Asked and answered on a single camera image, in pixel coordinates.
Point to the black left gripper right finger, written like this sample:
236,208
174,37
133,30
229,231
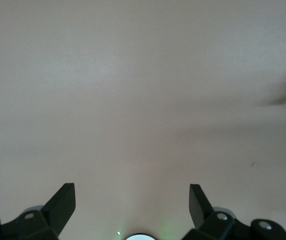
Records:
200,212

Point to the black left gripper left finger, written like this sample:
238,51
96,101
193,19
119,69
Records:
57,212

